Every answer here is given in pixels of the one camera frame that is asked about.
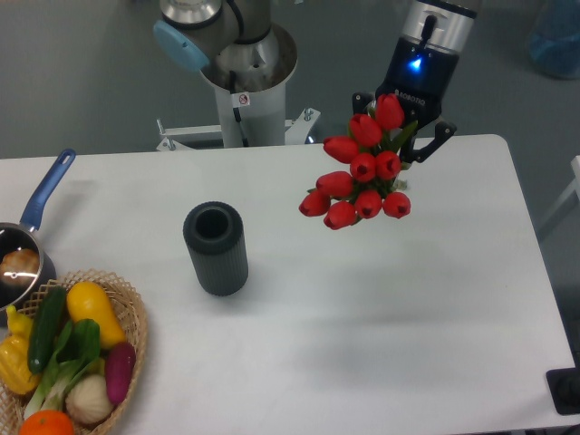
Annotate yellow bell pepper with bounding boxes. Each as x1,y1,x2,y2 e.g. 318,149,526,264
1,305,40,395

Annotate blue handled saucepan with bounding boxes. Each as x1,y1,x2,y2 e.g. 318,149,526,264
1,149,76,327

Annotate green bok choy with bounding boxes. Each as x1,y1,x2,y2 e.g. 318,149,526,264
24,319,101,420

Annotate black device at table edge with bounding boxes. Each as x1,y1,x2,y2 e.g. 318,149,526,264
546,368,579,416

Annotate blue translucent container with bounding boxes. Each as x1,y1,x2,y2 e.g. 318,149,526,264
527,0,579,80

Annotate orange fruit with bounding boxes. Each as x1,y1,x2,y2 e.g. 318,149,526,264
18,411,74,435

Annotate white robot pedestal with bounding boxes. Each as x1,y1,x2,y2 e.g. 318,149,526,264
153,19,320,148

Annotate dark grey ribbed vase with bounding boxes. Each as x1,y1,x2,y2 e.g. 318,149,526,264
182,201,249,297

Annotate bread roll in saucepan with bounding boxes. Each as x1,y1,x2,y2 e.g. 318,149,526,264
1,248,40,287

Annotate white garlic bulb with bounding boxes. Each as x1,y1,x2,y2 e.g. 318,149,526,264
65,374,114,426

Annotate white furniture frame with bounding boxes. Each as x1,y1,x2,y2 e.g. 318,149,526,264
536,155,579,240

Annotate woven wicker basket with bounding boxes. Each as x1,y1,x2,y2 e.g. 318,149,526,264
16,269,148,435

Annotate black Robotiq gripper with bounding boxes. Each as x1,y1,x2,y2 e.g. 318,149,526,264
352,37,459,167

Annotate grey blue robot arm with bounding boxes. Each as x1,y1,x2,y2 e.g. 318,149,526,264
153,1,482,163

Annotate green cucumber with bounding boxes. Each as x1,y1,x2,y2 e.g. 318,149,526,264
27,286,66,375

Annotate yellow squash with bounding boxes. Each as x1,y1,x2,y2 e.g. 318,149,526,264
66,281,126,350

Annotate purple eggplant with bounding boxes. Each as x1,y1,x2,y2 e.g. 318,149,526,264
105,342,136,405

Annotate red tulip bouquet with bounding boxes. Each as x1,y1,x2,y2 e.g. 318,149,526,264
298,93,417,230

